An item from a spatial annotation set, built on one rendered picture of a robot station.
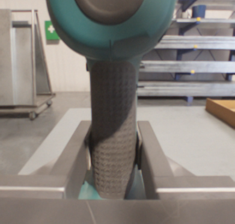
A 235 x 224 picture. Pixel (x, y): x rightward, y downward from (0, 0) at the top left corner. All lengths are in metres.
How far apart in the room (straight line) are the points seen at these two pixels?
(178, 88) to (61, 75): 3.15
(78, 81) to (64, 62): 0.65
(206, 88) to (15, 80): 3.68
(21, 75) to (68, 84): 2.35
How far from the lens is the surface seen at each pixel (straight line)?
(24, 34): 2.87
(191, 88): 3.97
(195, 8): 4.35
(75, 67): 4.84
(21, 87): 2.77
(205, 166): 0.47
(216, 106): 0.87
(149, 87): 3.72
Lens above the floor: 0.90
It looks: 16 degrees down
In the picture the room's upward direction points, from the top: straight up
